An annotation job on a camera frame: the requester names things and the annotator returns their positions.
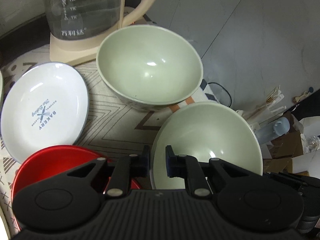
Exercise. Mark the light blue bottle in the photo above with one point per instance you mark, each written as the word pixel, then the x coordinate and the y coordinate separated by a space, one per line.
pixel 273 130

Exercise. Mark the cardboard boxes pile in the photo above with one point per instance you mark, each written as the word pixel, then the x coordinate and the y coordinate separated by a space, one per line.
pixel 296 152

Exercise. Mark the red plate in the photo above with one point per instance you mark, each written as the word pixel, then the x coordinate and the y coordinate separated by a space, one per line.
pixel 60 188

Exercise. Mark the green bowl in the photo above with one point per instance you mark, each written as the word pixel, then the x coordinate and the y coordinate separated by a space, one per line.
pixel 149 67
pixel 204 130

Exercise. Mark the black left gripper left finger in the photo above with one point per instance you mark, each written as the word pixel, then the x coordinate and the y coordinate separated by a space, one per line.
pixel 122 172

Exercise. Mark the glass kettle cream handle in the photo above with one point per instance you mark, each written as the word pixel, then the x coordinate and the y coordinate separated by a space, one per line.
pixel 72 20

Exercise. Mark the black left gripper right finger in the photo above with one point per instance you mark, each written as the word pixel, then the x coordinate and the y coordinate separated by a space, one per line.
pixel 188 168

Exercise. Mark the white bakery plate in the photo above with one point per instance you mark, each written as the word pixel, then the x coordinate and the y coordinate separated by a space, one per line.
pixel 47 106

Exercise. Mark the cream kettle base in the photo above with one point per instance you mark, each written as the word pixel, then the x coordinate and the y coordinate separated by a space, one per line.
pixel 78 51

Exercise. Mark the white paper sticks bundle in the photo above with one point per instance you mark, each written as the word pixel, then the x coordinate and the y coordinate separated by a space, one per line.
pixel 267 110

